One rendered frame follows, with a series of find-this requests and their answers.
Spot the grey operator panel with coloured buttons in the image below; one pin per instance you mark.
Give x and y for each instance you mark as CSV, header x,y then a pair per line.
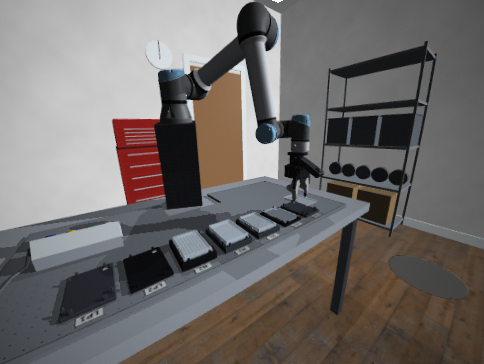
x,y
70,246

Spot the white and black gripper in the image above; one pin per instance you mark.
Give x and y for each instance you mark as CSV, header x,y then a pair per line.
x,y
297,172

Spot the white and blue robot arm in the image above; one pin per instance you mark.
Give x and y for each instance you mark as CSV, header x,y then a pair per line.
x,y
257,32

